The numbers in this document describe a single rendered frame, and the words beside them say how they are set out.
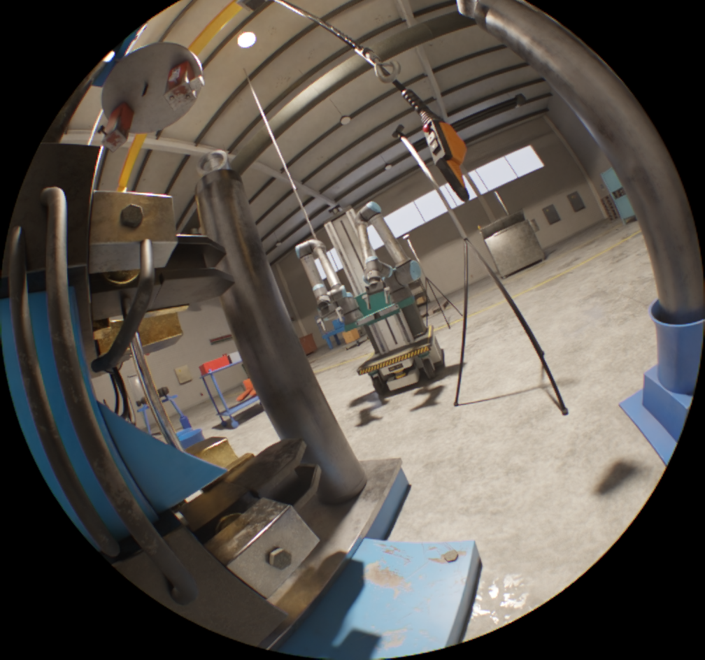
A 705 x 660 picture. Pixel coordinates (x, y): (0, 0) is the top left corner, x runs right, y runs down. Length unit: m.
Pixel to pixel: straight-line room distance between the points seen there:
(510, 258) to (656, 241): 7.22
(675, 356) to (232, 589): 1.00
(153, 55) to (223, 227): 1.05
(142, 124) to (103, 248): 1.38
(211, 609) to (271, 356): 0.64
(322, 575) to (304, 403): 0.53
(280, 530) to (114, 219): 0.44
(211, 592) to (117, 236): 0.41
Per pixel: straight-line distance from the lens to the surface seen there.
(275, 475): 0.46
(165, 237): 0.36
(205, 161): 1.21
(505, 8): 1.01
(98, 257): 0.36
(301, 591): 0.76
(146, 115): 1.65
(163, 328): 0.87
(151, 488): 0.33
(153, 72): 1.53
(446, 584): 0.66
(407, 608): 0.66
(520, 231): 7.98
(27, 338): 0.23
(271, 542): 0.36
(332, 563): 0.77
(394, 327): 2.28
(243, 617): 0.37
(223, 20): 3.33
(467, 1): 1.16
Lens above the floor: 0.72
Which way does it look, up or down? 3 degrees up
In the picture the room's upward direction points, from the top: 24 degrees counter-clockwise
